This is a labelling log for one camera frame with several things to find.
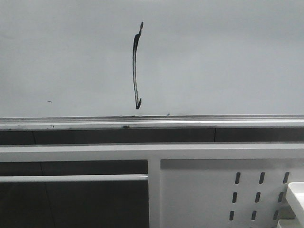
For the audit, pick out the aluminium whiteboard tray rail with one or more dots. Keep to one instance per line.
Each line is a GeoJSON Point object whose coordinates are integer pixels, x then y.
{"type": "Point", "coordinates": [152, 122]}

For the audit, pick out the white metal frame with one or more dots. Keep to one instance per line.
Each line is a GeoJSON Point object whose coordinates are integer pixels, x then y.
{"type": "Point", "coordinates": [153, 153]}

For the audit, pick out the white whiteboard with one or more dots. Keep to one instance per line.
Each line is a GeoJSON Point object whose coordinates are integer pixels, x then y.
{"type": "Point", "coordinates": [62, 58]}

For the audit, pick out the white perforated metal panel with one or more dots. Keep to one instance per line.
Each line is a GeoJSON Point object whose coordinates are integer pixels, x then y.
{"type": "Point", "coordinates": [225, 193]}

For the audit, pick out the white plastic bin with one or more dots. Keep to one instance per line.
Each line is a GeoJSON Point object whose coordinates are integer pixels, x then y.
{"type": "Point", "coordinates": [295, 199]}

